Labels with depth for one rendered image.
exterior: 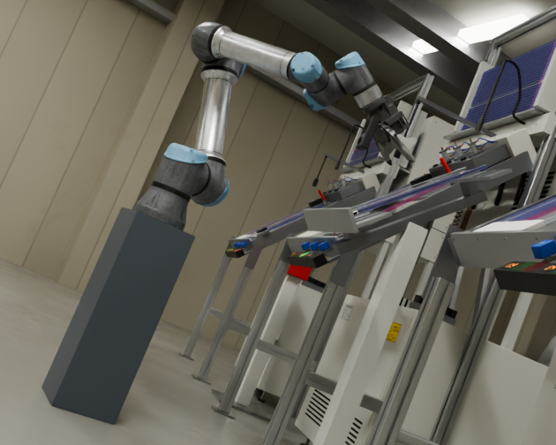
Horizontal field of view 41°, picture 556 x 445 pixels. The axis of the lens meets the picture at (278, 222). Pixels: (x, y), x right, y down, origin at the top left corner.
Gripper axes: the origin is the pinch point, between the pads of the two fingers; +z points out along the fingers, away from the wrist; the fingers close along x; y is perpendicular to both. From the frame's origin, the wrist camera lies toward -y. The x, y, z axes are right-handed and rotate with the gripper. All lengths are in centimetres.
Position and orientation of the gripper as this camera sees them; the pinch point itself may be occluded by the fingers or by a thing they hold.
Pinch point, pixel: (401, 165)
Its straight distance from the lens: 219.7
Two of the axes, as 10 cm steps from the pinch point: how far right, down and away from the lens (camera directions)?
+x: -3.0, -0.1, 9.5
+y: 8.0, -5.5, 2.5
